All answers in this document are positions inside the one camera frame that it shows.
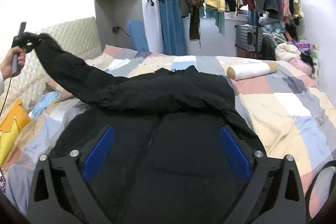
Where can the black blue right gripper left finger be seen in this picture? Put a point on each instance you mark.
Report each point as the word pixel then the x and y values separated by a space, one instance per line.
pixel 59 191

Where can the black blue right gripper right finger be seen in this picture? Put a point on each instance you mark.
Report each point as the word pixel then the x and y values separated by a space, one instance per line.
pixel 272 192

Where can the large black garment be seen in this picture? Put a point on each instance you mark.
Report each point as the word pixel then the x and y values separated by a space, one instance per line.
pixel 166 164

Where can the person's left hand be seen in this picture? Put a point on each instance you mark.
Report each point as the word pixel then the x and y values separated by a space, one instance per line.
pixel 6 63

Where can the grey pillow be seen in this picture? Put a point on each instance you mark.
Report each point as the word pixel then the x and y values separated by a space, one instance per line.
pixel 18 186

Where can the light blue cloth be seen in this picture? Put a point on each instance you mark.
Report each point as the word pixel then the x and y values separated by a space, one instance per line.
pixel 42 104

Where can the blue padded chair back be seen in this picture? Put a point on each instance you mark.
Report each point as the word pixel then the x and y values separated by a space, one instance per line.
pixel 137 35

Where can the white cylindrical bolster pillow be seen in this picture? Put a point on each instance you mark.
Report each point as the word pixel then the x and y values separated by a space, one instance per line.
pixel 250 70

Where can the blue curtain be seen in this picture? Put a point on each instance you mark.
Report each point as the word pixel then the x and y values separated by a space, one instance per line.
pixel 173 32

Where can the cream plush bundle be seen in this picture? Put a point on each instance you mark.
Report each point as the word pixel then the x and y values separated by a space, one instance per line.
pixel 286 52

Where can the grey metal radiator rack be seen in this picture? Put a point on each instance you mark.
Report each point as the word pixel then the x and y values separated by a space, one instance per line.
pixel 249 38

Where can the teal hanging cloth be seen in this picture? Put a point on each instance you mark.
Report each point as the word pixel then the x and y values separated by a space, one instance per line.
pixel 207 11

